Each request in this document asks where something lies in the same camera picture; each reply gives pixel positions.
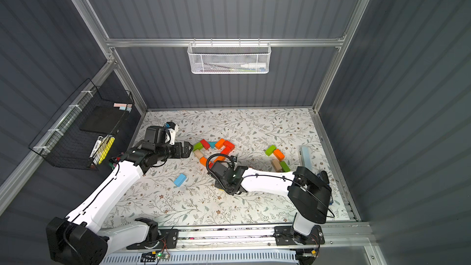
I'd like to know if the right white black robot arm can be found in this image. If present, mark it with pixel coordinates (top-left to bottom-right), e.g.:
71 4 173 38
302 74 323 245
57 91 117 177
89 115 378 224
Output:
206 161 335 244

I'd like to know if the white marker in basket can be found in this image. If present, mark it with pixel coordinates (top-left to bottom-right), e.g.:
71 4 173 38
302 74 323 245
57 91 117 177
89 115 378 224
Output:
240 63 267 72

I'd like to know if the orange rectangular block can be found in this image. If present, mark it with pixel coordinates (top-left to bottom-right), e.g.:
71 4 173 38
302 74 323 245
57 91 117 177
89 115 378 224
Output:
215 139 226 150

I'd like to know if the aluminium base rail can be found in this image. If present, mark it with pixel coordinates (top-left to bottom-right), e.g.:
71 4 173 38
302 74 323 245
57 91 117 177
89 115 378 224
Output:
78 222 376 255

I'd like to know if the light blue block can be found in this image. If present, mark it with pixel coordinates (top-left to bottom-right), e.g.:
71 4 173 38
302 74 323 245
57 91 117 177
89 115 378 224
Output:
174 174 186 187

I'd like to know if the natural wood block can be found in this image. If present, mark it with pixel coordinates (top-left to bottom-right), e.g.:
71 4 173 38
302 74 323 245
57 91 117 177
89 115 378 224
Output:
193 150 204 160
271 159 283 172

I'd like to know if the yellow highlighter pack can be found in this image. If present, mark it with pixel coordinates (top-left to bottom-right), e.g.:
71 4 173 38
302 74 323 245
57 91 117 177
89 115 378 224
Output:
93 136 115 165

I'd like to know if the green block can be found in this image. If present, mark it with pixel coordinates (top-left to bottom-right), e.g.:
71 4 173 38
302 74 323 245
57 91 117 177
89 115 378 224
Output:
280 161 291 172
265 145 277 157
193 142 204 151

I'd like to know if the black wire mesh basket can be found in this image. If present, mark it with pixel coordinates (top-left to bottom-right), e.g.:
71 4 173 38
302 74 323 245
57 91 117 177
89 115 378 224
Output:
28 79 134 171

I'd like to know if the light blue eraser box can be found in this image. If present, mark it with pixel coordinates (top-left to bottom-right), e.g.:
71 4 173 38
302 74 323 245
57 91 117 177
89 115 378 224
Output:
299 146 313 171

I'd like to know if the red rectangular block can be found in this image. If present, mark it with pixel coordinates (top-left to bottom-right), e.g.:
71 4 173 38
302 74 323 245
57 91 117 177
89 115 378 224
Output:
221 147 233 155
223 141 235 152

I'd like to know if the white wire mesh basket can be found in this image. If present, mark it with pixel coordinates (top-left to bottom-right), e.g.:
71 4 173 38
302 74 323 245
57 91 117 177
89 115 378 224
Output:
187 43 272 75

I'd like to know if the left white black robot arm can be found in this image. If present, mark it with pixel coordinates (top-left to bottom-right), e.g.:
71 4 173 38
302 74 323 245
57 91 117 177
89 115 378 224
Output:
46 122 193 265

